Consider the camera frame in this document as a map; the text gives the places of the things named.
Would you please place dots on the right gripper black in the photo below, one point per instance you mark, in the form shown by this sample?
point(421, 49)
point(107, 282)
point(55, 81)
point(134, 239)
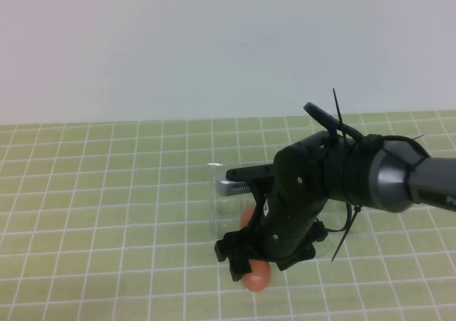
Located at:
point(295, 200)

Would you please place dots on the brown egg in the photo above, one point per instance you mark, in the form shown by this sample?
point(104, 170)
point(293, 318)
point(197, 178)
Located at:
point(246, 219)
point(258, 278)

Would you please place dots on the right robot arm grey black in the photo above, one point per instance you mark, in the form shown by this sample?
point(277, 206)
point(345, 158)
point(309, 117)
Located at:
point(427, 182)

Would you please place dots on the clear plastic egg tray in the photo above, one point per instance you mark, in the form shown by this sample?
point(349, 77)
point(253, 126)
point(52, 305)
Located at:
point(221, 207)

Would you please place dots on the green checked tablecloth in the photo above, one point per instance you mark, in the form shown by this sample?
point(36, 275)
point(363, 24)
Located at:
point(107, 228)

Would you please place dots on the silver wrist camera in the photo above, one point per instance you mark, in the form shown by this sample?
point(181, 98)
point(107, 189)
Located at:
point(231, 187)

